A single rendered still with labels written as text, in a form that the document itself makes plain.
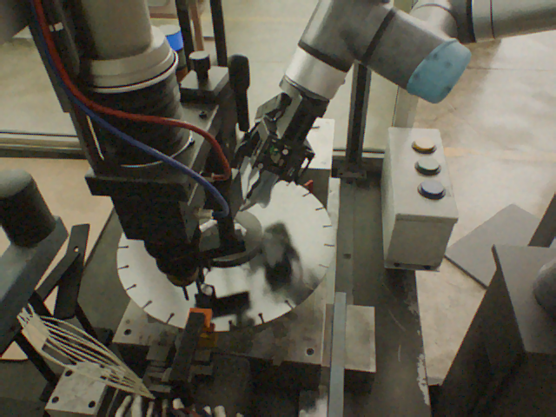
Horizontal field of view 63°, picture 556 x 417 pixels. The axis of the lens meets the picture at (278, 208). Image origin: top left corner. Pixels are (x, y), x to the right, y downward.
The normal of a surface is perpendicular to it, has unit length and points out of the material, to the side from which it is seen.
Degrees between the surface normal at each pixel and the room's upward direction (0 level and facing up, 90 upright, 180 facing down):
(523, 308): 0
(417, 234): 90
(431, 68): 69
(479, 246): 0
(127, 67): 76
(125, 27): 90
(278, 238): 0
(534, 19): 109
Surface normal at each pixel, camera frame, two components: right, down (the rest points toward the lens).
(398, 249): -0.13, 0.68
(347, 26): -0.26, 0.47
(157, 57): 0.83, 0.14
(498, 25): -0.29, 0.86
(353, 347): -0.03, -0.73
